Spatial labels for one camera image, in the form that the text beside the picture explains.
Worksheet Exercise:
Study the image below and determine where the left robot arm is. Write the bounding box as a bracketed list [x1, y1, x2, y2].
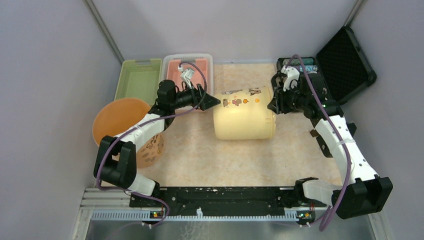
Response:
[93, 79, 221, 207]

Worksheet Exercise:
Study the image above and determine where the black open tool case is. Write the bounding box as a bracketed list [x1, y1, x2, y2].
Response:
[271, 26, 377, 115]

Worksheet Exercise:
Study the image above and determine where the green plastic basket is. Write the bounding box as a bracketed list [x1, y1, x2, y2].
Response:
[114, 58, 162, 106]

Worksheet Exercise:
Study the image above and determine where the orange capybara bucket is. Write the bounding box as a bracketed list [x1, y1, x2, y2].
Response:
[92, 97, 165, 169]

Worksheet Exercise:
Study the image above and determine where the purple cable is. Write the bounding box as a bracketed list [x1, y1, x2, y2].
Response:
[95, 61, 208, 229]
[284, 54, 353, 232]

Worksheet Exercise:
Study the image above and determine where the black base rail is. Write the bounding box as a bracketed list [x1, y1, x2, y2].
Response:
[79, 178, 379, 229]

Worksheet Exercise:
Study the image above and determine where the pink plastic basket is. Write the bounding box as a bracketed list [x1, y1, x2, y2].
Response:
[155, 53, 211, 113]

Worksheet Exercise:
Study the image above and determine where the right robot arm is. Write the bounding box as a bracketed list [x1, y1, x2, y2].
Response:
[267, 72, 393, 219]

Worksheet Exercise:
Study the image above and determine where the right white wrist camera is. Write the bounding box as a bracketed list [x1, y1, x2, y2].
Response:
[281, 65, 300, 92]

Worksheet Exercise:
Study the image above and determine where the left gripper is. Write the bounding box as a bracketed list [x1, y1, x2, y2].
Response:
[170, 81, 221, 111]

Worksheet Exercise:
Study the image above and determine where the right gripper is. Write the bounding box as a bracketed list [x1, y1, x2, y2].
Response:
[267, 82, 308, 115]

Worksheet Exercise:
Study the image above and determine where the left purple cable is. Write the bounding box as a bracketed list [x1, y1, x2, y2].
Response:
[95, 61, 208, 229]

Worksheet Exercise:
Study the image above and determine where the yellow capybara bucket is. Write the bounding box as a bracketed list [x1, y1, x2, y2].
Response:
[213, 86, 276, 140]

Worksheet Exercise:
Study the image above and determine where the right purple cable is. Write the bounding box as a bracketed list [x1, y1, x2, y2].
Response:
[284, 54, 353, 232]

